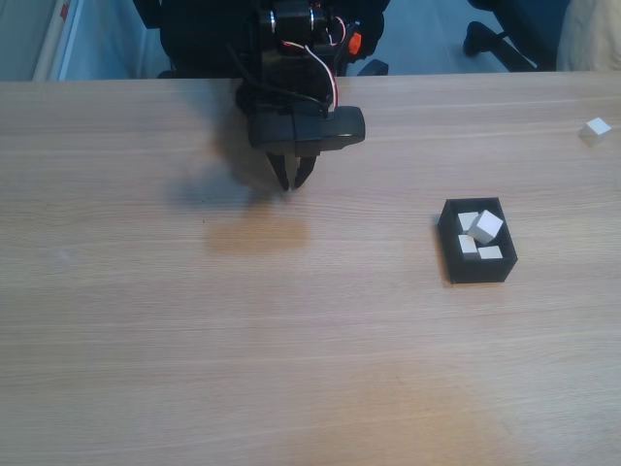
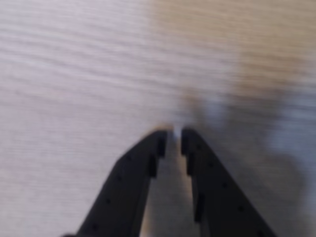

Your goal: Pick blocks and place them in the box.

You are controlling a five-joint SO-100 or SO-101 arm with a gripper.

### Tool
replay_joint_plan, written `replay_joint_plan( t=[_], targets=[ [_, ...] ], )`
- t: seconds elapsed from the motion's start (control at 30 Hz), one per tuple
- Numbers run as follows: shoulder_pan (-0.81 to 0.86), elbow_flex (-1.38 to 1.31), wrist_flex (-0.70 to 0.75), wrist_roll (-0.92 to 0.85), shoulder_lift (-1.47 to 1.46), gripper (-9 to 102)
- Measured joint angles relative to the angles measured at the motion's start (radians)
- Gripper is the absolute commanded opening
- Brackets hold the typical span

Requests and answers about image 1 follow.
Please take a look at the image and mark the black camera cable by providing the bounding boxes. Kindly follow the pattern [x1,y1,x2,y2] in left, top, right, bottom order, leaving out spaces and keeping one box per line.
[225,43,331,118]

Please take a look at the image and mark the beige cloth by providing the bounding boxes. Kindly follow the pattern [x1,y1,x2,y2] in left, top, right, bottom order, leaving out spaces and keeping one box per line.
[555,0,621,73]

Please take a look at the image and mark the black open box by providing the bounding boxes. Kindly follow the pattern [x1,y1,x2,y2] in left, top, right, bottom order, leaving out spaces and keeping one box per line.
[438,196,519,285]

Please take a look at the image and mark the dark office chair with base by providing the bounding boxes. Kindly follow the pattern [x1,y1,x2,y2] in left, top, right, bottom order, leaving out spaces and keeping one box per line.
[463,0,572,73]

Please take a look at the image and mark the white panel with red mark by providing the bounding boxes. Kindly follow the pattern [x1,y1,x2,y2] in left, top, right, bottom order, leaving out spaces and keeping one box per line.
[31,0,91,82]

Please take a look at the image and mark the white and red cable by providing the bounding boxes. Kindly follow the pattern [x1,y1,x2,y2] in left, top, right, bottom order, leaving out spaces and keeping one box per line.
[280,41,341,112]

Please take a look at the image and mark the black oval camera box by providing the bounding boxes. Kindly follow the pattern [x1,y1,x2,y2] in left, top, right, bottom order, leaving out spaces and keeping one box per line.
[246,105,367,156]

